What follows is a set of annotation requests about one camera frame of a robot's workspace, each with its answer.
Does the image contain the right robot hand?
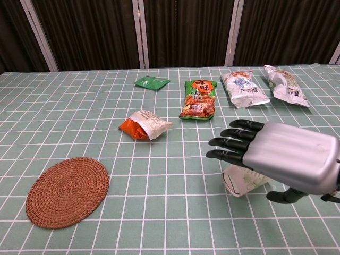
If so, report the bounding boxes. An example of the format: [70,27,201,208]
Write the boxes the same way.
[206,119,340,205]

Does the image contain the white paper cup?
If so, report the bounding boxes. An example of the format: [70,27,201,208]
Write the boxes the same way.
[220,166,277,199]

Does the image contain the green grid tablecloth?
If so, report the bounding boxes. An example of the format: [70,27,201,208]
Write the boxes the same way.
[0,63,340,255]

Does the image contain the white snack bag green print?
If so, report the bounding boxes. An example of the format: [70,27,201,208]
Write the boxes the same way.
[263,64,311,108]

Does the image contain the white snack bag blue print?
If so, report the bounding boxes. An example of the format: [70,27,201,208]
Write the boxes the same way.
[220,69,271,109]

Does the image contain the green orange snack bag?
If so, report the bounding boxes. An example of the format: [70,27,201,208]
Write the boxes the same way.
[178,79,218,121]

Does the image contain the dark fabric screen panel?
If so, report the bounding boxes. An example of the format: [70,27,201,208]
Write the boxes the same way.
[143,0,236,69]
[233,0,340,66]
[0,0,50,74]
[31,0,142,72]

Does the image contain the orange white snack packet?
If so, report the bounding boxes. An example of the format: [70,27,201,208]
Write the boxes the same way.
[118,110,174,141]

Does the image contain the green sachet packet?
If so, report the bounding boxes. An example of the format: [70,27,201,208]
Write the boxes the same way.
[134,75,171,91]

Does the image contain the round woven rattan coaster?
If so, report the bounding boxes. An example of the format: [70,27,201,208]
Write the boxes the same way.
[25,157,110,230]

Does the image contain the white screen frame post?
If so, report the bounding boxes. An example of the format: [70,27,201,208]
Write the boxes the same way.
[132,0,150,70]
[328,41,340,65]
[20,0,60,72]
[224,0,244,67]

